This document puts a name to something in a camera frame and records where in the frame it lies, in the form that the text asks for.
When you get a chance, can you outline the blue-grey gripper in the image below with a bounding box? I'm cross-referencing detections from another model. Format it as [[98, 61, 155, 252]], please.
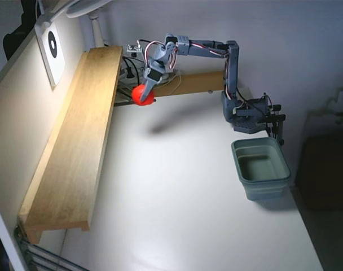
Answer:
[[139, 42, 178, 103]]

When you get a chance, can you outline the white desk lamp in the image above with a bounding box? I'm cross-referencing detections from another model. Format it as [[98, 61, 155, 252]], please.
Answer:
[[65, 0, 113, 47]]

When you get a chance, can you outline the white card with black ring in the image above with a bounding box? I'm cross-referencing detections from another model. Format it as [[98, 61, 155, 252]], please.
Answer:
[[34, 21, 67, 90]]

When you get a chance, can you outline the short wooden plank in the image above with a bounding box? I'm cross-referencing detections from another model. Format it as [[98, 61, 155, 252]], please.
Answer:
[[154, 71, 227, 98]]

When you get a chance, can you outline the grey plastic container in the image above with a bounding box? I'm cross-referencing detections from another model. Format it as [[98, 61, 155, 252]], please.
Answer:
[[231, 137, 292, 202]]

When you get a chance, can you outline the dark cabinet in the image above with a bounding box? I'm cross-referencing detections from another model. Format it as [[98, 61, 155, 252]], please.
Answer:
[[297, 135, 343, 212]]

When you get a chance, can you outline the metal rack frame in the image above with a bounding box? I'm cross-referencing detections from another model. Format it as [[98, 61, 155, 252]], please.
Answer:
[[13, 222, 85, 271]]

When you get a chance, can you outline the white side panel board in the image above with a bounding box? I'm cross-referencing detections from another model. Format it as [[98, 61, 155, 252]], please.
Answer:
[[0, 14, 89, 271]]

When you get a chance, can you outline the black power cable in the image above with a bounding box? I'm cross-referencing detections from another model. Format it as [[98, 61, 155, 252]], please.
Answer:
[[122, 56, 147, 84]]

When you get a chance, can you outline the red ball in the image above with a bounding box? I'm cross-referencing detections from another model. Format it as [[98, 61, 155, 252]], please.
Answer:
[[131, 84, 156, 107]]

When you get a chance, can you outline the black table clamp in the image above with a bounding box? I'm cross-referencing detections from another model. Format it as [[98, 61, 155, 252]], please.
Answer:
[[272, 113, 287, 146], [269, 103, 282, 142]]

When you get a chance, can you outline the long light wooden shelf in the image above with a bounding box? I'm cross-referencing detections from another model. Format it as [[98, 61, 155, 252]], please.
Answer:
[[17, 45, 124, 245]]

